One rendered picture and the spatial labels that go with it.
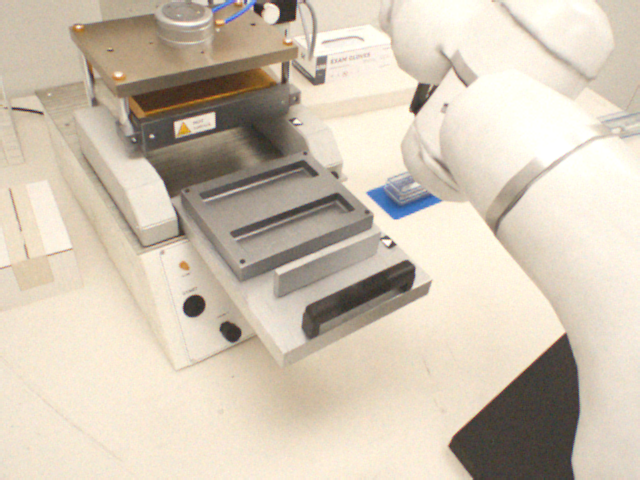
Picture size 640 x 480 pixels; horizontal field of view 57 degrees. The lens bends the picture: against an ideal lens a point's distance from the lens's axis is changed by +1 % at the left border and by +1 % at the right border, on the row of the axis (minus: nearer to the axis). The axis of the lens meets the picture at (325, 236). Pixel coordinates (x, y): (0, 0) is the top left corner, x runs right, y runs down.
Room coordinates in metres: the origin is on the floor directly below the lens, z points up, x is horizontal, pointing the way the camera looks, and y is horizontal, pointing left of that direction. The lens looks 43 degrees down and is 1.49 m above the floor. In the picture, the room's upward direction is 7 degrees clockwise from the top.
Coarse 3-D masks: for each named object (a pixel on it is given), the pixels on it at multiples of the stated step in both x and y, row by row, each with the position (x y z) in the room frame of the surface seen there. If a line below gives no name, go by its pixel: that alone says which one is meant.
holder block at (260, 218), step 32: (288, 160) 0.68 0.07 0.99; (192, 192) 0.59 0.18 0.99; (224, 192) 0.61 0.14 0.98; (256, 192) 0.62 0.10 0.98; (288, 192) 0.61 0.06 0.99; (320, 192) 0.62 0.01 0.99; (224, 224) 0.53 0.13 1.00; (256, 224) 0.55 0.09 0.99; (288, 224) 0.56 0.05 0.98; (320, 224) 0.56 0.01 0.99; (352, 224) 0.57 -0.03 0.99; (224, 256) 0.49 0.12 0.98; (256, 256) 0.48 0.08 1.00; (288, 256) 0.50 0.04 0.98
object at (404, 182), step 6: (402, 174) 0.97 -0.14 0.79; (408, 174) 0.97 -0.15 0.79; (390, 180) 0.94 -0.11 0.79; (396, 180) 0.94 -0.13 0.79; (402, 180) 0.94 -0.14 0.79; (408, 180) 0.95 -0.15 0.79; (396, 186) 0.92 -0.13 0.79; (402, 186) 0.93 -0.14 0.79; (408, 186) 0.93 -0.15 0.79; (414, 186) 0.93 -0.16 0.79; (420, 186) 0.93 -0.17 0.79; (402, 192) 0.91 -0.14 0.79; (408, 192) 0.91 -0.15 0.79
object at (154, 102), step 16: (208, 80) 0.77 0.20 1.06; (224, 80) 0.77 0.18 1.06; (240, 80) 0.78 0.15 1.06; (256, 80) 0.78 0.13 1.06; (272, 80) 0.79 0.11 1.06; (144, 96) 0.70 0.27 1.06; (160, 96) 0.71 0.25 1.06; (176, 96) 0.71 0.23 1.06; (192, 96) 0.72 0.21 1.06; (208, 96) 0.72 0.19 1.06; (224, 96) 0.73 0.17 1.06; (144, 112) 0.66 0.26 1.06; (160, 112) 0.67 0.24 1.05
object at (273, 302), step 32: (192, 224) 0.55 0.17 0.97; (320, 256) 0.48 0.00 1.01; (352, 256) 0.51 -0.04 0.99; (384, 256) 0.54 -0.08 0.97; (224, 288) 0.47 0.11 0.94; (256, 288) 0.46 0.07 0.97; (288, 288) 0.46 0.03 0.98; (320, 288) 0.47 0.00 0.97; (416, 288) 0.49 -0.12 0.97; (256, 320) 0.41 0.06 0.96; (288, 320) 0.42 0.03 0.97; (352, 320) 0.43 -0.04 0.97; (288, 352) 0.37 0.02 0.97
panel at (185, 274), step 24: (168, 264) 0.54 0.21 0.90; (192, 264) 0.56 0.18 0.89; (168, 288) 0.52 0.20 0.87; (192, 288) 0.54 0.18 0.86; (216, 288) 0.56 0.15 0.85; (216, 312) 0.54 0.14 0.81; (240, 312) 0.56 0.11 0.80; (192, 336) 0.50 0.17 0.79; (216, 336) 0.52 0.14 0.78; (192, 360) 0.49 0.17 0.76
